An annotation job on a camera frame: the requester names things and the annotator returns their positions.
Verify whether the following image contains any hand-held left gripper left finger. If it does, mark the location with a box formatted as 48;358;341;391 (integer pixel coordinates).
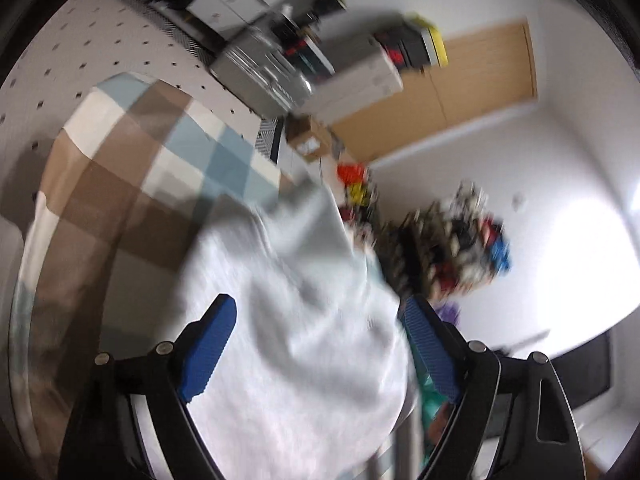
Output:
57;294;237;480

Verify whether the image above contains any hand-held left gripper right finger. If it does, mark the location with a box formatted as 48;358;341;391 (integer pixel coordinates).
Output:
404;296;586;480

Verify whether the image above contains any light grey hoodie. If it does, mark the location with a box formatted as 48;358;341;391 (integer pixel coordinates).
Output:
135;180;418;480

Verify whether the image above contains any teal garment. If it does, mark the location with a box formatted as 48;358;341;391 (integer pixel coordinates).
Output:
405;330;461;431

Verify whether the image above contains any wooden shoe rack with shoes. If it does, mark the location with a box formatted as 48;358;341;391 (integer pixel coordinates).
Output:
380;182;513;301

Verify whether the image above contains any black screen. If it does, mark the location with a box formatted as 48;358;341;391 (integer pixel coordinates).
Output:
555;332;613;406

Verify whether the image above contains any checkered blanket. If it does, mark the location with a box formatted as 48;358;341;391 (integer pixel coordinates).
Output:
10;72;296;461

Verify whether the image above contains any red plastic bag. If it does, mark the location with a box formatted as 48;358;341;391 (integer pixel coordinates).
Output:
336;162;366;186

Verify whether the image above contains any brown cardboard box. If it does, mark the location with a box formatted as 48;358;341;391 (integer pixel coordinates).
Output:
285;115;333;161

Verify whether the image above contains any wooden door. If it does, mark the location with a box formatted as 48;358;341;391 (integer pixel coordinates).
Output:
330;20;538;163

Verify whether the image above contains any silver suitcase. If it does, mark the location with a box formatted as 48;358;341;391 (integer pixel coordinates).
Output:
210;35;316;116

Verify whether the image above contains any white suitcase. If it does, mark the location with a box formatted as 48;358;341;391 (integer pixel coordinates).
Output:
300;25;405;121

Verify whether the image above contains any black shoe box stack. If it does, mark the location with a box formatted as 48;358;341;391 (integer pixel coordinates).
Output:
375;25;431;73

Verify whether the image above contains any black and red shoe box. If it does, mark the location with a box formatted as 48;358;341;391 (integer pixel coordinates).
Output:
280;30;336;78

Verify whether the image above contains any yellow shoe box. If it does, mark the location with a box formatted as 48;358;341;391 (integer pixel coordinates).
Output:
407;12;449;68

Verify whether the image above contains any dotted patterned rug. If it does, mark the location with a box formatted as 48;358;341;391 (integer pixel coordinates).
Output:
0;0;281;161

